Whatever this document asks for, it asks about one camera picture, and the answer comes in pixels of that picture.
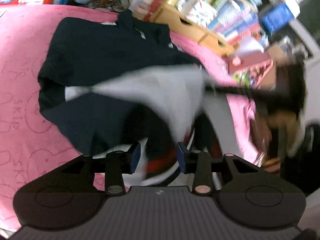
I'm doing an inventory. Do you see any navy white zip jacket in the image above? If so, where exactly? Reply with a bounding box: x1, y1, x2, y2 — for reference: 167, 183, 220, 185
38, 11, 258, 186

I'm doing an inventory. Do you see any person's right hand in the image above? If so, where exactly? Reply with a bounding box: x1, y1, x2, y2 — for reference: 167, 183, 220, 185
255, 111, 301, 176

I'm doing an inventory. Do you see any pink wooden toy shelf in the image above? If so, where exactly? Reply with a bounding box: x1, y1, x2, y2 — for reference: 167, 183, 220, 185
226, 51, 273, 88

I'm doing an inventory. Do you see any pink bunny print towel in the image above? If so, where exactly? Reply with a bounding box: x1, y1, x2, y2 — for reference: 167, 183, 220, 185
0, 4, 263, 231

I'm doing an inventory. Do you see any row of slanted books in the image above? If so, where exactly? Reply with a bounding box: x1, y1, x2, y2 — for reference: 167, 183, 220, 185
167, 0, 265, 44

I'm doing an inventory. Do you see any wooden drawer organizer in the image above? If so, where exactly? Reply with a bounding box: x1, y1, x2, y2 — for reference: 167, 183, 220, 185
150, 3, 235, 56

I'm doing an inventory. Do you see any black miniature bicycle model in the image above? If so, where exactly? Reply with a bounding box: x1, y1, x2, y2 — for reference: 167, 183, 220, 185
85, 0, 130, 13

